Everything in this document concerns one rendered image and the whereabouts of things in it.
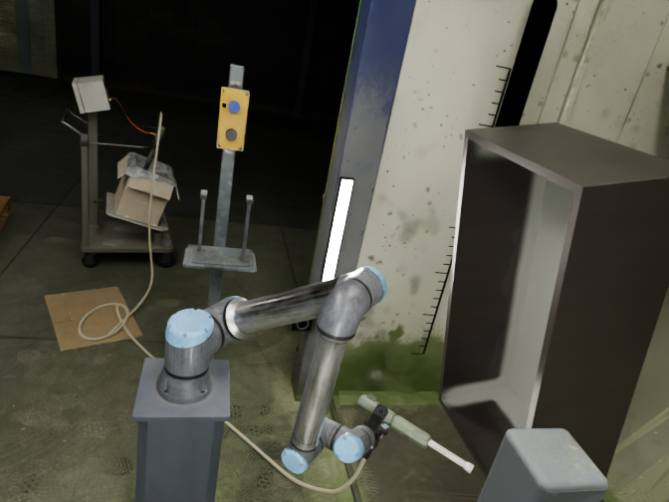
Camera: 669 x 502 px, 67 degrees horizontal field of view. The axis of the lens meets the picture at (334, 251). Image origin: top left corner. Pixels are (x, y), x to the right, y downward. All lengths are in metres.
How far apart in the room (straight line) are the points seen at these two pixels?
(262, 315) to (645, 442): 1.88
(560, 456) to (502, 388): 2.13
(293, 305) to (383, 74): 1.08
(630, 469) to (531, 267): 1.09
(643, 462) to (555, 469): 2.44
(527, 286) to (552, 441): 1.86
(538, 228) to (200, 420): 1.42
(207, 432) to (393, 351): 1.27
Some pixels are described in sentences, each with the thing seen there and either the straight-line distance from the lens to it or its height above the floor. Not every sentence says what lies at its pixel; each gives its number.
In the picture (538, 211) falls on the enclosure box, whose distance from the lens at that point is 2.08.
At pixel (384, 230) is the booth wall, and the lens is 2.41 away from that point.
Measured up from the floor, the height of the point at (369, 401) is 0.57.
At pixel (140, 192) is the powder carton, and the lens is 3.79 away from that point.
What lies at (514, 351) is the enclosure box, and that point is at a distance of 2.40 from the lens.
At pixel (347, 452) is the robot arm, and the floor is 0.62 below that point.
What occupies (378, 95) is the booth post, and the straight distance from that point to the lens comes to 2.23.
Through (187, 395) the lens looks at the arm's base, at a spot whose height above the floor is 0.67.
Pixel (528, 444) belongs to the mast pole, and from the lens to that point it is 0.37.
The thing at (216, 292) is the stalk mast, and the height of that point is 0.53.
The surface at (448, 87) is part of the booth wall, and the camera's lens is 2.32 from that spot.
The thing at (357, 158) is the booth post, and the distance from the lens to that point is 2.26.
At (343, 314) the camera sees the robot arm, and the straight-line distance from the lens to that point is 1.38.
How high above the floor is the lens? 1.86
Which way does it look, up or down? 23 degrees down
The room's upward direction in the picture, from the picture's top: 11 degrees clockwise
